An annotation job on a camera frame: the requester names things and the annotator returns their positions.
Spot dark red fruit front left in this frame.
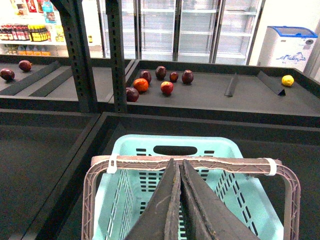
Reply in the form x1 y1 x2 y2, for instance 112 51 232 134
126 87 140 102

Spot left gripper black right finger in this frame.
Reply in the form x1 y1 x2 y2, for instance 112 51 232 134
180 160 258 240

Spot black divider strip far left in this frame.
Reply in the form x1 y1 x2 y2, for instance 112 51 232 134
0 61 61 96

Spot dark metal upright post left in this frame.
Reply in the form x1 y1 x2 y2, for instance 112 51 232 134
51 0 98 113

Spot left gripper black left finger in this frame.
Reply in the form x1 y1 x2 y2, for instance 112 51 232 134
125 159 181 240

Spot mint green plastic basket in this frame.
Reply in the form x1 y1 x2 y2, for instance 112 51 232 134
92 134 284 240

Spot black divider strip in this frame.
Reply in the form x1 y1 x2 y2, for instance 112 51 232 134
0 61 61 96
29 66 73 97

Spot white blue chest freezer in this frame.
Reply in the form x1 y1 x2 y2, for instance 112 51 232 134
257 26 318 72

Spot white zip tie left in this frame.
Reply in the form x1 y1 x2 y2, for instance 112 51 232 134
106 154 118 174

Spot dark metal upright post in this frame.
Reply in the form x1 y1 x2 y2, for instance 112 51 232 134
51 0 98 113
105 0 127 113

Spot black shelf divider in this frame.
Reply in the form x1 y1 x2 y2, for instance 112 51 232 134
257 71 286 96
224 73 239 97

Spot yellow lemon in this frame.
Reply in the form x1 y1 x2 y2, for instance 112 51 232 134
281 75 295 87

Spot black shelf divider right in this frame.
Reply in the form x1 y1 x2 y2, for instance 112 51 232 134
257 71 286 96

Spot white zip tie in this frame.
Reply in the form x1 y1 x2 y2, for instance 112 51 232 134
264 158 277 177
106 154 118 174

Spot glass door refrigerator cabinet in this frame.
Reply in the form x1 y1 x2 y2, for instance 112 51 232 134
96 0 266 66

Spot white zip tie right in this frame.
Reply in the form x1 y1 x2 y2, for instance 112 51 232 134
264 158 277 177

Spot red yellow apple on shelf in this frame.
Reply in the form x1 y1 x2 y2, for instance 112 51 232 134
160 81 174 95

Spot dark red fruit behind orange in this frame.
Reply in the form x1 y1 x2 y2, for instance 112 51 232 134
139 70 152 84

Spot small dark red fruit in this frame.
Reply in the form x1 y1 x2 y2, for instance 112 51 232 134
169 72 179 83

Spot dark red fruit far left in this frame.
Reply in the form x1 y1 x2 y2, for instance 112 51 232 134
0 68 15 81

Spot black shelf divider left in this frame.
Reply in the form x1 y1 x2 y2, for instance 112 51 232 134
224 73 239 97

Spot dark red fruit back centre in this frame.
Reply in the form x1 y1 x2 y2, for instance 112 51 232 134
155 65 167 80

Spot dark red fruit right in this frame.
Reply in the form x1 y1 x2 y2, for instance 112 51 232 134
181 69 194 85

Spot dark metal upright post right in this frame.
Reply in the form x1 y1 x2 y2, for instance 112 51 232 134
105 0 127 113

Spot dark red fruit left back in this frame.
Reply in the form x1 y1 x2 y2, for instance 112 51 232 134
18 60 32 73

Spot store shelf with bottles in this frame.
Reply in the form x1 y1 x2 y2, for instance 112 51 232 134
0 0 68 57

